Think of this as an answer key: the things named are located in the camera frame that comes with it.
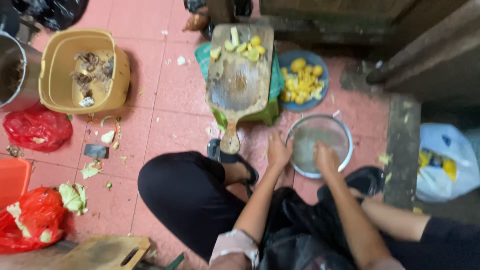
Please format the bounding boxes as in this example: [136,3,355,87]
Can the person's right hand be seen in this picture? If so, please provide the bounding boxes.
[313,141,341,178]

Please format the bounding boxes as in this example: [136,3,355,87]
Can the person's left hand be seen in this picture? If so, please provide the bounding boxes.
[266,131,294,172]

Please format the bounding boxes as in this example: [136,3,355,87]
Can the wooden board with slot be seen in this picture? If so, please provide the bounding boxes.
[0,235,151,270]

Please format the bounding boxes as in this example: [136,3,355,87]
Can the person's black trousers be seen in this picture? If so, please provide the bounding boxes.
[137,151,480,270]

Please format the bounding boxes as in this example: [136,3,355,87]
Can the person's pink sleeve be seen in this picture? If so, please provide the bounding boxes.
[209,229,260,269]

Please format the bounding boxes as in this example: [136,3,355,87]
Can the black plastic bag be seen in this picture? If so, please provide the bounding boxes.
[258,185,357,270]

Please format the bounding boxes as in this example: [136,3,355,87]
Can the yellow plastic basin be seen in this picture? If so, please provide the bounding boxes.
[38,28,131,115]

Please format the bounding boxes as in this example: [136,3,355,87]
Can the green plastic stool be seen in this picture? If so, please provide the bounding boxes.
[210,98,281,132]

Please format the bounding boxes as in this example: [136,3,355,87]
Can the small cabbage leaf piece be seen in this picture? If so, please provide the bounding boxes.
[80,163,102,180]

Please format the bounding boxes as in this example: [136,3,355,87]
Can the small red plastic bag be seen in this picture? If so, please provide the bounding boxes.
[3,104,74,153]

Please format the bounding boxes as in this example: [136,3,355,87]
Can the large cabbage leaf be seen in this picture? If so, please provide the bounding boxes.
[58,182,89,216]

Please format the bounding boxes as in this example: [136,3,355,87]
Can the dark plastic bag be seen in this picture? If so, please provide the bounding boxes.
[11,0,90,31]

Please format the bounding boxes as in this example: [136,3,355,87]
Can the steel pot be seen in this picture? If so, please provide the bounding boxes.
[0,31,43,112]

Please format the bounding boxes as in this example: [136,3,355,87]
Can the heap of yellow potato chunks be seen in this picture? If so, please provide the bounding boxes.
[280,58,325,106]

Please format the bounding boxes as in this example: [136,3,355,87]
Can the blue plate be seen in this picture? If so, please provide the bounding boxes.
[277,50,330,112]

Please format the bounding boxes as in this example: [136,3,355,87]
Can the brown vegetable scraps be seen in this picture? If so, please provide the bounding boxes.
[70,51,115,108]

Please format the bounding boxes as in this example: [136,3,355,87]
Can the white and blue plastic bag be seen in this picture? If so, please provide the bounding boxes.
[415,122,480,203]

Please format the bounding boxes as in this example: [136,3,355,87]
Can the large red plastic bag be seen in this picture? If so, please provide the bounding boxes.
[0,187,69,255]

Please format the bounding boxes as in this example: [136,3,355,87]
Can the dark grey flat stone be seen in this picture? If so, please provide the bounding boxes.
[83,143,110,160]

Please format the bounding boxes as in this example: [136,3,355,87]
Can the green mesh cloth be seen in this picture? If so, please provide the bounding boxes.
[194,42,285,101]

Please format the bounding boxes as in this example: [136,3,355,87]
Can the person's black sandal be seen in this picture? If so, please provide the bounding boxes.
[344,166,386,198]
[207,138,260,187]

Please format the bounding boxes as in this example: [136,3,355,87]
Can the wooden cutting board with handle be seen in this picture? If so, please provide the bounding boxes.
[205,23,275,155]

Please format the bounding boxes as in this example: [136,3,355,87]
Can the person's right black sandal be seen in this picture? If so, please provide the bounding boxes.
[344,166,386,198]

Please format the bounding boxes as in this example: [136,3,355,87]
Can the dark wooden door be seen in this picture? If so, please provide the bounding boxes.
[259,0,480,102]

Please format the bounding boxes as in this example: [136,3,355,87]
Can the orange plastic stool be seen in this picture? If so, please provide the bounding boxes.
[0,158,33,209]

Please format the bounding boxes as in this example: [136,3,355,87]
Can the round metal sieve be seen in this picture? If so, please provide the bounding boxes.
[285,112,354,179]

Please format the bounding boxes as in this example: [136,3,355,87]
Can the pale potato slices group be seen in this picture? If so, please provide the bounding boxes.
[209,26,266,63]

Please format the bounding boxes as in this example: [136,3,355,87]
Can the green strip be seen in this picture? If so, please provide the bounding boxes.
[165,252,185,270]

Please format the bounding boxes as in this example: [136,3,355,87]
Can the person's left black sandal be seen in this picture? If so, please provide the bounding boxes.
[207,138,260,187]

